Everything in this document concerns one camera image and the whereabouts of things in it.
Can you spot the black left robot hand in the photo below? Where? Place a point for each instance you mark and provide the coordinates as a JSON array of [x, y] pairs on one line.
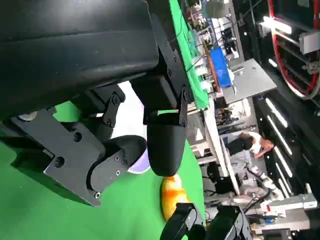
[[75, 57]]

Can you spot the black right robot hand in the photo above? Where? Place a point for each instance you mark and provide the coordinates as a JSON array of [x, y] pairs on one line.
[[182, 220]]

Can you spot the orange and white bread roll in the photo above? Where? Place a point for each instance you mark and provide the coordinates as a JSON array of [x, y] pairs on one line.
[[172, 197]]

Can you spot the lilac plate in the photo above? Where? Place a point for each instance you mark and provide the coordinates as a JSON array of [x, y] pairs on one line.
[[140, 167]]

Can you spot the white workshop desk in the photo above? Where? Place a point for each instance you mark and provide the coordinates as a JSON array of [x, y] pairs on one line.
[[212, 140]]

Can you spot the person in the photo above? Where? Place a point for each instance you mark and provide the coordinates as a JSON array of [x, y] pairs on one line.
[[255, 143]]

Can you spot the green table cloth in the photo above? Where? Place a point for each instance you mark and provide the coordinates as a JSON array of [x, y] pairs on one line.
[[50, 220]]

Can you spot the blue plastic box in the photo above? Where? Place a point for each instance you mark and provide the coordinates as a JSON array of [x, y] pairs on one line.
[[220, 70]]

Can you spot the grey metal board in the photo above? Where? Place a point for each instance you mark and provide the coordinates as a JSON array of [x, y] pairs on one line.
[[252, 80]]

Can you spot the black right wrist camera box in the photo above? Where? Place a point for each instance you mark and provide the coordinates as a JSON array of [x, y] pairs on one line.
[[232, 225]]

